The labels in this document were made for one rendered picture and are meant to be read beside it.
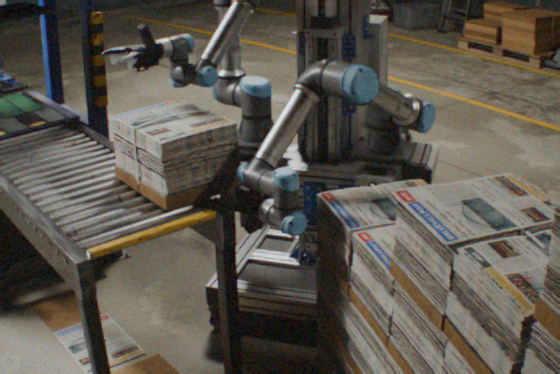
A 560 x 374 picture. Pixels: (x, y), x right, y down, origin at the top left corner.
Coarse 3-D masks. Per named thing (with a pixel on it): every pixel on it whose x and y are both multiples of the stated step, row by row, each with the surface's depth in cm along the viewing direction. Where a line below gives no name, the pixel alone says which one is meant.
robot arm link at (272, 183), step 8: (280, 168) 212; (288, 168) 212; (264, 176) 214; (272, 176) 211; (280, 176) 208; (288, 176) 207; (296, 176) 209; (264, 184) 213; (272, 184) 211; (280, 184) 208; (288, 184) 208; (296, 184) 209; (264, 192) 214; (272, 192) 211; (280, 192) 209; (288, 192) 209; (296, 192) 210; (280, 200) 210; (288, 200) 210; (296, 200) 211; (280, 208) 211; (288, 208) 211; (296, 208) 212
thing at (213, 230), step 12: (72, 120) 316; (84, 132) 299; (96, 132) 299; (108, 144) 284; (204, 204) 228; (216, 204) 228; (216, 216) 223; (228, 216) 223; (192, 228) 239; (204, 228) 232; (216, 228) 226; (228, 228) 224; (216, 240) 228; (228, 240) 225
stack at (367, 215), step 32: (352, 192) 228; (384, 192) 228; (320, 224) 229; (352, 224) 207; (384, 224) 207; (352, 256) 207; (384, 256) 188; (320, 288) 237; (352, 288) 209; (384, 288) 186; (352, 320) 209; (384, 320) 186; (416, 320) 167; (320, 352) 248; (352, 352) 215; (384, 352) 188; (416, 352) 168; (448, 352) 152
